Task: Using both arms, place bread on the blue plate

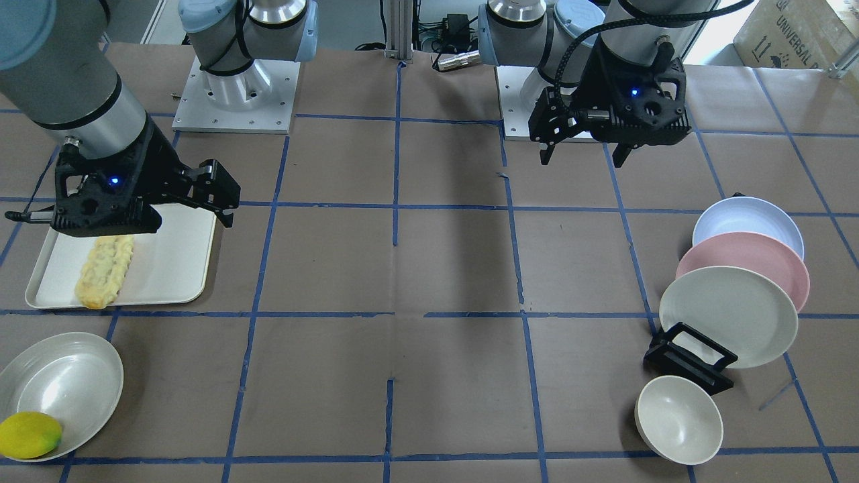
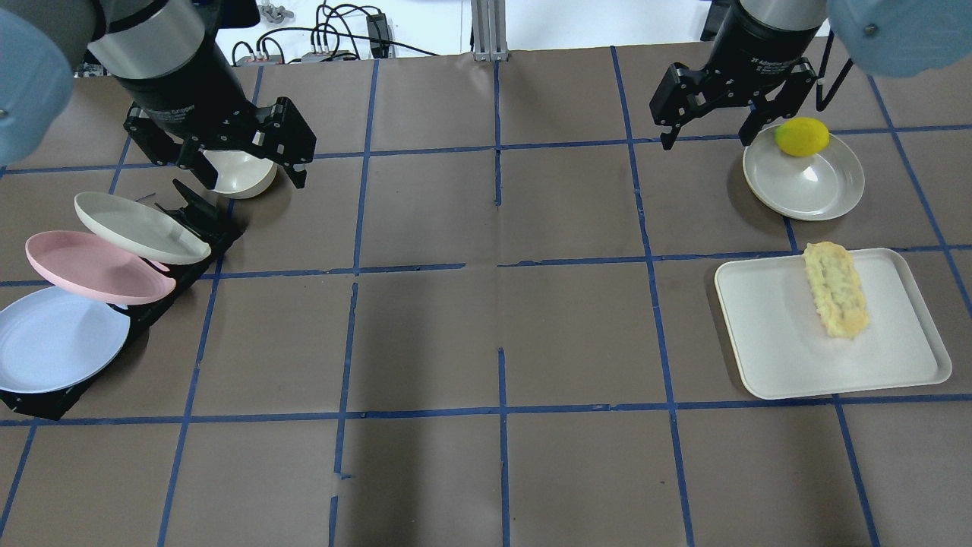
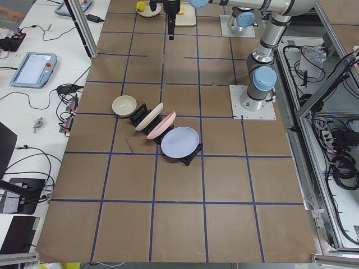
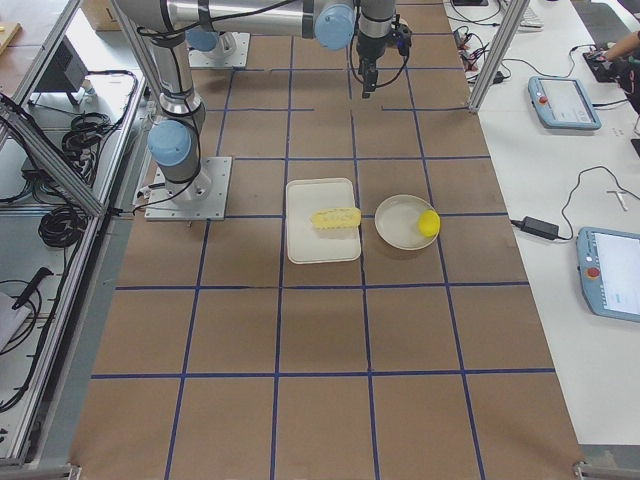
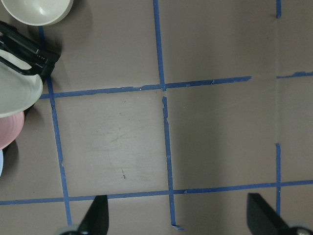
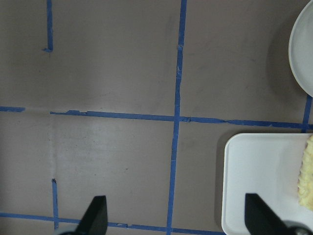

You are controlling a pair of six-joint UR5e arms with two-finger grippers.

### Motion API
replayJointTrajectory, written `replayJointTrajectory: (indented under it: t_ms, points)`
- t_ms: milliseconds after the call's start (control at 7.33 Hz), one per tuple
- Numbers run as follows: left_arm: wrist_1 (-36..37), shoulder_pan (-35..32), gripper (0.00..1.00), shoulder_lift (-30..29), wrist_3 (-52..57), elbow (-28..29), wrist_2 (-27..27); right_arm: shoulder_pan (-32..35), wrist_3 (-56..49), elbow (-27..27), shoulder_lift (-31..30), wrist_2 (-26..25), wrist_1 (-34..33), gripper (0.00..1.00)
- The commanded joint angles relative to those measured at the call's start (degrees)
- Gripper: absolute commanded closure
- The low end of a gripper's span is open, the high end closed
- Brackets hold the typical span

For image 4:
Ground yellow scalloped bread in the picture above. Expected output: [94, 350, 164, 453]
[310, 207, 361, 230]

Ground cream rectangular tray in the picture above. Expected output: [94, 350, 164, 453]
[286, 178, 361, 264]

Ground upper blue teach pendant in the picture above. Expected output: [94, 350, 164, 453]
[527, 76, 601, 131]

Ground lower blue teach pendant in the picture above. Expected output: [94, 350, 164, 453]
[576, 227, 639, 323]

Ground aluminium frame rail left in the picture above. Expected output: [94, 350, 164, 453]
[1, 93, 106, 217]

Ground cream round plate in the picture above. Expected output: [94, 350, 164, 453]
[374, 194, 439, 251]

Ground yellow lemon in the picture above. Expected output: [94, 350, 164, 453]
[417, 210, 441, 237]

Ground aluminium frame post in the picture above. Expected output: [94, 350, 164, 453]
[468, 0, 529, 113]

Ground black power adapter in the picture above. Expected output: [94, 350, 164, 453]
[520, 216, 559, 240]

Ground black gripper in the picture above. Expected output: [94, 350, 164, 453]
[357, 14, 412, 98]

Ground blue teach pendant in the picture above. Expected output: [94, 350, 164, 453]
[527, 76, 601, 131]
[576, 227, 639, 323]

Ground cardboard box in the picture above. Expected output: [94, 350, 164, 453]
[80, 0, 121, 32]

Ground coiled black cables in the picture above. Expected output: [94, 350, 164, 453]
[60, 113, 119, 164]

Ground person hand at desk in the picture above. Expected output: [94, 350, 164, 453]
[603, 31, 640, 61]

